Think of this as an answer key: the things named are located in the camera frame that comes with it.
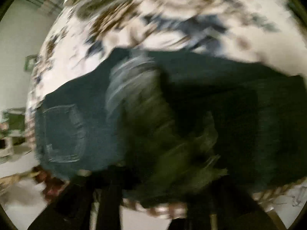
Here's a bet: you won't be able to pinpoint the green wall frame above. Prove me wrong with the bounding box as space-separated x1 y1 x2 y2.
25 55 38 72

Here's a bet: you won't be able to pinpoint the green and white shelf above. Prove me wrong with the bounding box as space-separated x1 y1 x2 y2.
0 108 33 164

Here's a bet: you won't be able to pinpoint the dark blue denim pants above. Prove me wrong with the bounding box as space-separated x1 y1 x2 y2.
35 48 307 208

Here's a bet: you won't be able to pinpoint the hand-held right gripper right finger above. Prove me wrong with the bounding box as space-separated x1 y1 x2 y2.
167 177 287 230

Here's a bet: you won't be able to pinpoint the white floral bed sheet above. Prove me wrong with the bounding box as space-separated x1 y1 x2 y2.
25 0 307 218

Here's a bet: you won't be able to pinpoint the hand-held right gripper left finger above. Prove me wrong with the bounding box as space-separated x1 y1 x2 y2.
27 169 124 230

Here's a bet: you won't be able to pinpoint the dark red cloth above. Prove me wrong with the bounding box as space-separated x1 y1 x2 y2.
32 165 71 203

